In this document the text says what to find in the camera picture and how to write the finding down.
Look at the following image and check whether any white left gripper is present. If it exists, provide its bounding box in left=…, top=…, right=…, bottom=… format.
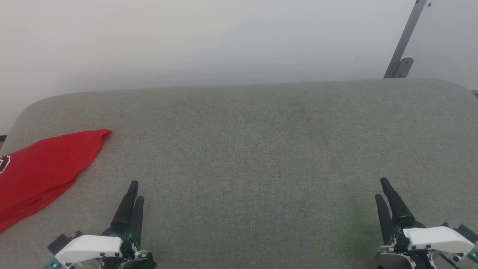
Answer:
left=55, top=181, right=156, bottom=269

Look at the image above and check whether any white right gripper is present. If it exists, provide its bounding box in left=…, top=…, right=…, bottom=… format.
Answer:
left=375, top=178, right=475, bottom=269

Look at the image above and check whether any red Bulls basketball jersey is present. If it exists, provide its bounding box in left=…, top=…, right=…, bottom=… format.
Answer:
left=0, top=129, right=112, bottom=233

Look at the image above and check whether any grey fabric sofa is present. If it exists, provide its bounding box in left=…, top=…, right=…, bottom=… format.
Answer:
left=0, top=78, right=478, bottom=269

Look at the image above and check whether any grey metal wall bracket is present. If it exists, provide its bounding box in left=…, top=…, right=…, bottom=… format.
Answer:
left=394, top=56, right=414, bottom=78

